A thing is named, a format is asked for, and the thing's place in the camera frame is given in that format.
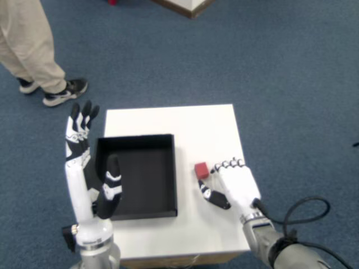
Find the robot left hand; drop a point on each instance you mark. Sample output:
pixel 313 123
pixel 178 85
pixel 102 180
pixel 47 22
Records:
pixel 77 193

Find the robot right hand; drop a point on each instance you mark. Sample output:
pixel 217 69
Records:
pixel 238 185

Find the red cube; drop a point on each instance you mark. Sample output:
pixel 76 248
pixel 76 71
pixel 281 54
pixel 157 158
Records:
pixel 201 170

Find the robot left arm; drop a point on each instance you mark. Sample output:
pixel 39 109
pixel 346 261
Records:
pixel 98 257

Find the black open box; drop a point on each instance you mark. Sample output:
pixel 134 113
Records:
pixel 148 176

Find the black left wrist connector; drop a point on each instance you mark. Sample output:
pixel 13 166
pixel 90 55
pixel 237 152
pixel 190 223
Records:
pixel 68 238

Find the white square table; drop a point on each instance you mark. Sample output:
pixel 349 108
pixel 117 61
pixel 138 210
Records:
pixel 179 238

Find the black white sneaker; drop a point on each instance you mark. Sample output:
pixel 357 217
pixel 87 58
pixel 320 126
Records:
pixel 27 86
pixel 66 93

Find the small black floor object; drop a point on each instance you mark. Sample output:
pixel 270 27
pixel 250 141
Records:
pixel 356 144

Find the beige trousers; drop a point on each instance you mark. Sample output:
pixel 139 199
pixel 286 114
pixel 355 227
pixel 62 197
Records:
pixel 25 42

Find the white wood-edged furniture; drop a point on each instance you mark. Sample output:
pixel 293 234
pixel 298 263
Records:
pixel 193 5

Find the small red object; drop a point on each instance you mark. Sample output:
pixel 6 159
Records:
pixel 113 2

